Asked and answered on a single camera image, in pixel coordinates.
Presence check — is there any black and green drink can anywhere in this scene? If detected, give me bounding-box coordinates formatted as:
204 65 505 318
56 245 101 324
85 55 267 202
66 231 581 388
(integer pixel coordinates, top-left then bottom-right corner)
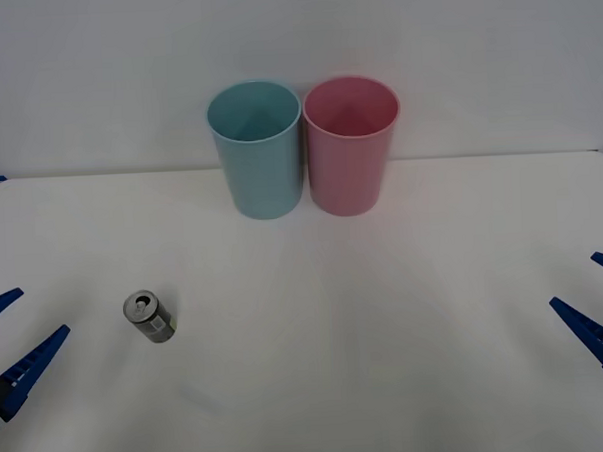
121 288 179 347

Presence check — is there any pink plastic bin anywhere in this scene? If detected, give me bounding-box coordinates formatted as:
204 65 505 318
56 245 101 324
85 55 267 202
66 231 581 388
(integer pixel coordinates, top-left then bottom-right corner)
300 73 406 219

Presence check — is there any pale blue plastic bin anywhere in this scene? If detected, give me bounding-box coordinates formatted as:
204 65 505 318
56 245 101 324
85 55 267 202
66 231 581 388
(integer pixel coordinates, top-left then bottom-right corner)
204 77 308 223

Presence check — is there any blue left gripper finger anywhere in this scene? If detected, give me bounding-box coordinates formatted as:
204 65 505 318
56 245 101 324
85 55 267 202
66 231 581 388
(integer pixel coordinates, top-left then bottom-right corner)
0 323 75 427
0 286 26 325

